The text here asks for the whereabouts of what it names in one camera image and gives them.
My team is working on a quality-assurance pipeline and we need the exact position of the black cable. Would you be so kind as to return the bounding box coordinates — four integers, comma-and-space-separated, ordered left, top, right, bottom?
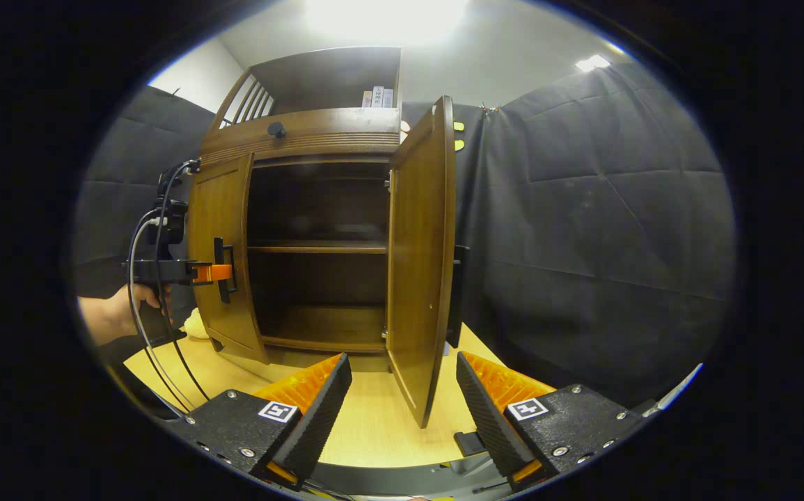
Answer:
153, 161, 212, 403
127, 209, 190, 413

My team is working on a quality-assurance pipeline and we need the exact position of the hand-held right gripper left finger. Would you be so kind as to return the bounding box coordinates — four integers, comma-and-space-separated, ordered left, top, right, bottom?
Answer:
165, 353, 352, 488

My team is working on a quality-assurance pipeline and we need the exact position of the wooden inner shelf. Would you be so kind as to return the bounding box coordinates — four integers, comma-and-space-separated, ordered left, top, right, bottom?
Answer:
247, 240, 388, 255

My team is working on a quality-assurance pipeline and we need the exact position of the large ceiling light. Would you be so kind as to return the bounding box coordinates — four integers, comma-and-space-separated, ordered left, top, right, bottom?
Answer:
304, 0, 472, 46

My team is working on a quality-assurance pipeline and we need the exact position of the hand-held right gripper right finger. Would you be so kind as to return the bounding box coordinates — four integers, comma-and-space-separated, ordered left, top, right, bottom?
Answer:
456, 351, 646, 488

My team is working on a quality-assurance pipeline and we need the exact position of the black door handle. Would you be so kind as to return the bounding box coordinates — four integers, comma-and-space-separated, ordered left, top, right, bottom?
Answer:
214, 237, 239, 304
446, 245, 471, 349

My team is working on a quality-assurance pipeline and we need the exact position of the cream soft object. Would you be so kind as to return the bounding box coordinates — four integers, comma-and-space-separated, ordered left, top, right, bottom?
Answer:
184, 308, 211, 340

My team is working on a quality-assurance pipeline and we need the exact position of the black backdrop cloth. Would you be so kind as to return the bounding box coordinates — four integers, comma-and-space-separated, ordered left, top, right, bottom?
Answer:
71, 61, 736, 411

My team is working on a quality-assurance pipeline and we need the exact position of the wooden shoe cabinet door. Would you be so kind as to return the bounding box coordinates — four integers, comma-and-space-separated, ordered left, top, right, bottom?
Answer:
186, 153, 270, 365
384, 96, 458, 429

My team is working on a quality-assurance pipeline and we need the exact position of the wooden cabinet drawer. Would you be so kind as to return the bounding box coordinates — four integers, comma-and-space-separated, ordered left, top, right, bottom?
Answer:
200, 106, 402, 166

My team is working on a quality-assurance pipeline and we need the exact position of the wooden double-door shoe cabinet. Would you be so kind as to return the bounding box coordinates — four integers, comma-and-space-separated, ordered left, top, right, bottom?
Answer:
196, 47, 404, 373

